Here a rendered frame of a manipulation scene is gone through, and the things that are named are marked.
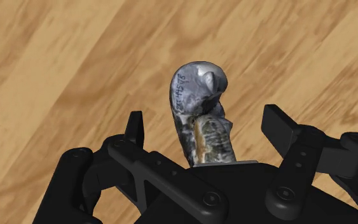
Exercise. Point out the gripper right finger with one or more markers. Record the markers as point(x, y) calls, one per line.
point(302, 149)

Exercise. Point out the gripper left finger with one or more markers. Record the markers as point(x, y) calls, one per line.
point(154, 169)

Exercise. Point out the grey silver boxing glove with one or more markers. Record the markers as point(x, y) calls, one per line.
point(197, 114)

